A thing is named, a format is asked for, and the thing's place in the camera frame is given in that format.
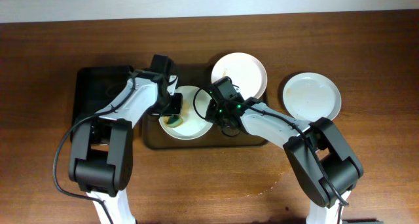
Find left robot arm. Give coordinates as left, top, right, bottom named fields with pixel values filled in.
left=67, top=71, right=182, bottom=223

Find white plate bottom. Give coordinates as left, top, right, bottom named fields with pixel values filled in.
left=158, top=86, right=213, bottom=140

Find white plate top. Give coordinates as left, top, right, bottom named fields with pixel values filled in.
left=211, top=52, right=268, bottom=100

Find green yellow sponge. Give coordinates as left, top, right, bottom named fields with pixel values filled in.
left=163, top=115, right=183, bottom=128

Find black rectangular tray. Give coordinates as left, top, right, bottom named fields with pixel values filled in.
left=72, top=65, right=134, bottom=145

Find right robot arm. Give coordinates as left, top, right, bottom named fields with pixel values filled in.
left=205, top=91, right=364, bottom=223

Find brown serving tray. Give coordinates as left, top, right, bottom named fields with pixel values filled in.
left=140, top=64, right=268, bottom=149

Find white plate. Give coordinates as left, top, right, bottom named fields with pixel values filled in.
left=158, top=86, right=213, bottom=140
left=211, top=52, right=268, bottom=100
left=282, top=72, right=342, bottom=122

